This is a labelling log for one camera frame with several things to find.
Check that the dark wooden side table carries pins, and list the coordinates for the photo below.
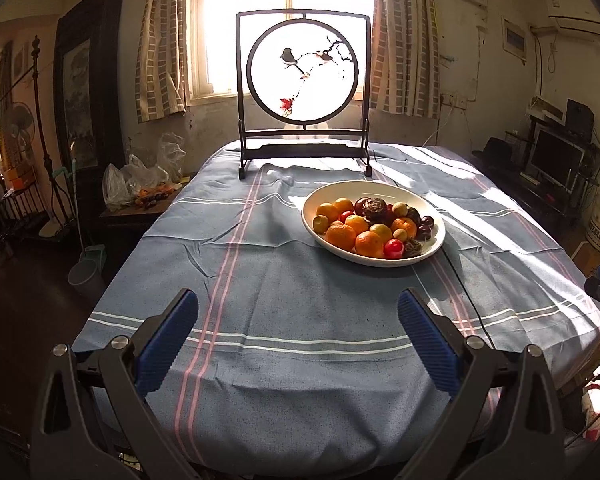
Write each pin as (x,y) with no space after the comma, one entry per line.
(125,214)

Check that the yellow-green tomato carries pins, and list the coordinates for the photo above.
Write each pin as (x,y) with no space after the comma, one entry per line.
(381,232)
(399,208)

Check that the wall electric panel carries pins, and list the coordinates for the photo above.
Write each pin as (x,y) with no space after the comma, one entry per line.
(514,40)

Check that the window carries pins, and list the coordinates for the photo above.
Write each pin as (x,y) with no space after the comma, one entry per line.
(245,25)

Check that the dark cherry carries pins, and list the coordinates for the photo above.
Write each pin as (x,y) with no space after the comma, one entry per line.
(424,232)
(426,221)

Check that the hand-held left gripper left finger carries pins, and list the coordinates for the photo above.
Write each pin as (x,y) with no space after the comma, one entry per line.
(167,340)

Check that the white air conditioner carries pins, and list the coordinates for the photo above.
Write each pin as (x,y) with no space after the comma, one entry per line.
(575,15)

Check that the black coat rack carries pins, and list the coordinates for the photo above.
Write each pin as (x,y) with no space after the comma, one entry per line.
(42,125)

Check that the wall socket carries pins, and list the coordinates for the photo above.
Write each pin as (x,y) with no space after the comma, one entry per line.
(454,100)

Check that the clear plastic bag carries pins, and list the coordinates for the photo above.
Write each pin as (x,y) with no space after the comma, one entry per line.
(114,187)
(167,157)

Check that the black speaker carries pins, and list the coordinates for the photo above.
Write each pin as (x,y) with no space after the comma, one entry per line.
(579,115)

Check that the computer monitor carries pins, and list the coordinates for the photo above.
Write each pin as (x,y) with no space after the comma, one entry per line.
(555,152)

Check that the blue striped tablecloth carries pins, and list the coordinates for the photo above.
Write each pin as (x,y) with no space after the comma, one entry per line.
(280,285)

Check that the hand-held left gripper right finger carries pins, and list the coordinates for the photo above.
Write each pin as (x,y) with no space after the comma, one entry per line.
(427,340)

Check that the large orange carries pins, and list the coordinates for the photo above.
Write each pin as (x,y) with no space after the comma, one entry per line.
(340,236)

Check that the white plate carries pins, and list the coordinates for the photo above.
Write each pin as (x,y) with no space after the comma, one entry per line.
(330,195)

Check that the dark red plum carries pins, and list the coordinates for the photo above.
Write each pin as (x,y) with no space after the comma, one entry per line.
(361,205)

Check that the dark wrinkled fruit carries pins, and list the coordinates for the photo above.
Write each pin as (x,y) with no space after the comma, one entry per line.
(412,248)
(413,215)
(376,209)

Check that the green stool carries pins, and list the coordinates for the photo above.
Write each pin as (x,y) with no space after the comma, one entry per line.
(94,255)

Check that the grey trash bin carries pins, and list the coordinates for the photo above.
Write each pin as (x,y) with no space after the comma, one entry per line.
(86,280)

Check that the black hat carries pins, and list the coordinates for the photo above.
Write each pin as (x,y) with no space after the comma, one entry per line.
(496,149)

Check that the tall dark framed painting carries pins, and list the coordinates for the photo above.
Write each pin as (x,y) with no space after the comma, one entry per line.
(85,95)

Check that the standing fan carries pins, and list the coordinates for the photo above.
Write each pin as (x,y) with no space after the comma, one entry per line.
(17,122)

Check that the bird painting table screen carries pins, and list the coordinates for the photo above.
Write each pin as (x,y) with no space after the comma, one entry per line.
(305,75)

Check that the red cherry tomato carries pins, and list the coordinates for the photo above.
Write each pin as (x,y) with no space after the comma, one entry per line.
(346,216)
(393,249)

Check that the small yellow tomato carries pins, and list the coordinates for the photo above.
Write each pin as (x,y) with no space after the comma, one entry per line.
(320,223)
(400,234)

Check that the checked curtain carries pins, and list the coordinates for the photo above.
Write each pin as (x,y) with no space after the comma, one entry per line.
(405,45)
(160,45)

